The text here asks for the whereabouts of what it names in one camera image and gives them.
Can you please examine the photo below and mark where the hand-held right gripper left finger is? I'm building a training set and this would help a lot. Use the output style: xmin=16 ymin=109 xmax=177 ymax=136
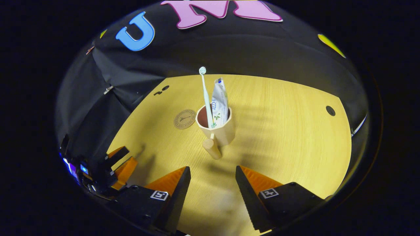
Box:
xmin=113 ymin=166 xmax=191 ymax=234

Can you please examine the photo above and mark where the white toothpaste tube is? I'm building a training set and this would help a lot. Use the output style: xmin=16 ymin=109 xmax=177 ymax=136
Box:
xmin=211 ymin=78 xmax=229 ymax=127

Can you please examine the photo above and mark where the round brown coaster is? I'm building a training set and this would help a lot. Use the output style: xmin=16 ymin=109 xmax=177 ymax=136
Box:
xmin=174 ymin=109 xmax=197 ymax=129

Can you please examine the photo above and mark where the pale green toothbrush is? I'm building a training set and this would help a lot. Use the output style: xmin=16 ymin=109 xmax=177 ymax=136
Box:
xmin=199 ymin=67 xmax=215 ymax=128

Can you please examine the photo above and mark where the black backdrop cloth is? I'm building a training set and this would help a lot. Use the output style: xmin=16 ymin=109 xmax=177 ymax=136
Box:
xmin=54 ymin=0 xmax=368 ymax=197

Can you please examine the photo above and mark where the wooden desktop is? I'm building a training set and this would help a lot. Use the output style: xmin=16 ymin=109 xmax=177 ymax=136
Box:
xmin=107 ymin=74 xmax=352 ymax=236

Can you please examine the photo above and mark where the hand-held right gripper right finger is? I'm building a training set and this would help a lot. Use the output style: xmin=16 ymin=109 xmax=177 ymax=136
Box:
xmin=235 ymin=165 xmax=325 ymax=233

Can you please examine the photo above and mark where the beige cup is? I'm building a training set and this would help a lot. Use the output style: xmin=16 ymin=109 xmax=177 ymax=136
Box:
xmin=196 ymin=105 xmax=236 ymax=160

